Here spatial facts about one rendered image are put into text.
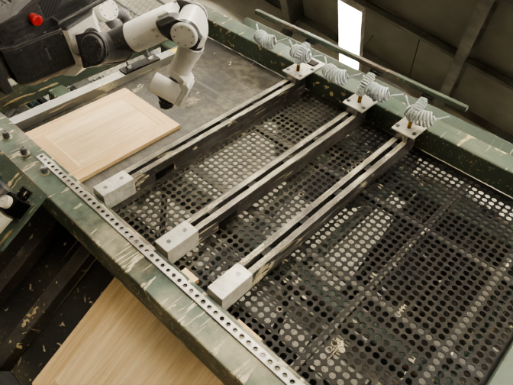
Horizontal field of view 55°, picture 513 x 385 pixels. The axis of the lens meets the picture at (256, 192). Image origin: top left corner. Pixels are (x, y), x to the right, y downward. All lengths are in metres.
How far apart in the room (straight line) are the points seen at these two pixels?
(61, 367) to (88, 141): 0.83
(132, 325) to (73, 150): 0.70
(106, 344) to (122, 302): 0.15
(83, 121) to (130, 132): 0.21
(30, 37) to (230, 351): 1.06
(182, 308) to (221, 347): 0.16
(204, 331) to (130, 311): 0.46
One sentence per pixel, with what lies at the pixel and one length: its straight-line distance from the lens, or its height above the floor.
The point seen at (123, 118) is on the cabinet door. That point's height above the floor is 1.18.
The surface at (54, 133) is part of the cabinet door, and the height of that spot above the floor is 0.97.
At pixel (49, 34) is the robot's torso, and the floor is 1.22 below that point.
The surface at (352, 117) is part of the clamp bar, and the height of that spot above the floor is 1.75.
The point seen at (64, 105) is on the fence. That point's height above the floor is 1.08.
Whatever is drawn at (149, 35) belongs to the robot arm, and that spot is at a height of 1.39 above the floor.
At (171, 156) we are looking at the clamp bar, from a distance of 1.83.
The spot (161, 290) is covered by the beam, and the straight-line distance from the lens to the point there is 1.47.
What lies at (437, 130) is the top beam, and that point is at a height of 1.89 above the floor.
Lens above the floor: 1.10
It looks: 5 degrees up
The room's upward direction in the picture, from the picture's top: 37 degrees clockwise
